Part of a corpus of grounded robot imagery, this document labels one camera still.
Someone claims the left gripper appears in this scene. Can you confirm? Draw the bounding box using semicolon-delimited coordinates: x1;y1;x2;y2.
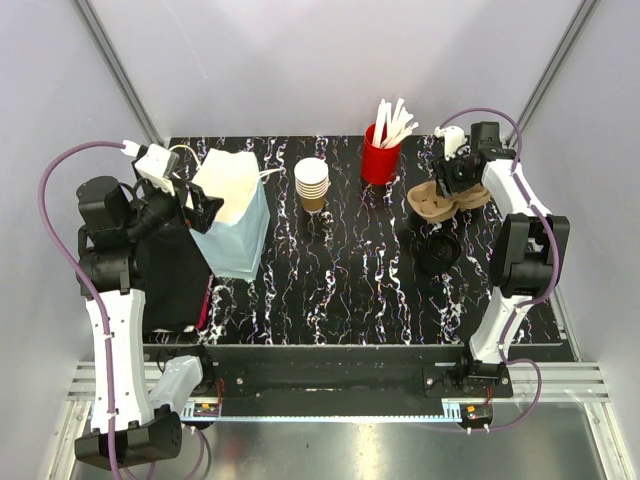
124;175;223;240

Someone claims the light blue paper bag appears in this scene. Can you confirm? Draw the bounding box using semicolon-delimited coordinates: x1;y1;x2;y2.
191;149;285;282

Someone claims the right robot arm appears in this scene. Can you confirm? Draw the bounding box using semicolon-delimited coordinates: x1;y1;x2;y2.
433;122;570;397

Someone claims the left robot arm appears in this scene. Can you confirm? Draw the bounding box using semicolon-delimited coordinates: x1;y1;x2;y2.
74;176;217;470

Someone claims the stack of black lids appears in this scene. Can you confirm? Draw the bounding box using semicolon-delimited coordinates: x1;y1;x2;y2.
418;232;461;276

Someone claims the red straw holder cup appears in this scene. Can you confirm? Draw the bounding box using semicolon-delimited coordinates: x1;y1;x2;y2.
361;124;402;185

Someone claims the black cloth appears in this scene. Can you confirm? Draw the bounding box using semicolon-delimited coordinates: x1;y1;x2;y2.
136;225;211;335

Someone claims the white wrapped straws bundle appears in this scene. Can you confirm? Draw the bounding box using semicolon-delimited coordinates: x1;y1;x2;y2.
371;98;419;149

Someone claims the stack of paper cups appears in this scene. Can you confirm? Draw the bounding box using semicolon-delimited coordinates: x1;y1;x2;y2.
294;157;330;214

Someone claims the black marble pattern mat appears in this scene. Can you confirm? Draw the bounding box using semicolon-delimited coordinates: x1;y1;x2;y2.
142;134;581;349

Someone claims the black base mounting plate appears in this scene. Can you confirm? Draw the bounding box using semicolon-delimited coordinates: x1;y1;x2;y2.
158;344;514;401

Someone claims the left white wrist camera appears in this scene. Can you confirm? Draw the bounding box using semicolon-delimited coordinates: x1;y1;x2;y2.
133;144;180;196

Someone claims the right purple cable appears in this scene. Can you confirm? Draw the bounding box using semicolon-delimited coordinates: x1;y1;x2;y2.
439;107;559;434

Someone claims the purple cable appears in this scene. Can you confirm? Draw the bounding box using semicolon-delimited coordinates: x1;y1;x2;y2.
439;107;559;434
38;140;211;479

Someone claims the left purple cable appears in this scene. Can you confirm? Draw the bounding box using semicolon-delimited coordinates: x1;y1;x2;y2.
38;140;211;479

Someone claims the aluminium frame rail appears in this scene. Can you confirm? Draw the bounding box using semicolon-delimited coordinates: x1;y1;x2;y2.
44;362;631;480

